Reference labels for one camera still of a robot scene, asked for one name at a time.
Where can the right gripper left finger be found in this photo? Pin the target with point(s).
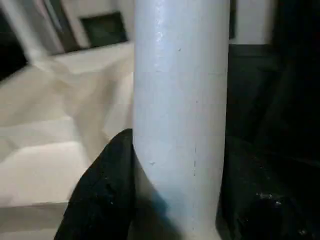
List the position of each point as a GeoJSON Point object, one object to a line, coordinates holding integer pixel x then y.
{"type": "Point", "coordinates": [102, 200]}

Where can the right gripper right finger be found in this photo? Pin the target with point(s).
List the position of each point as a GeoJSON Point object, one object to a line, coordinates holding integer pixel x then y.
{"type": "Point", "coordinates": [270, 200]}

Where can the white plastic table top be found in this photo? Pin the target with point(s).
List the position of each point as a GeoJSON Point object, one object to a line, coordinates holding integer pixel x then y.
{"type": "Point", "coordinates": [45, 125]}

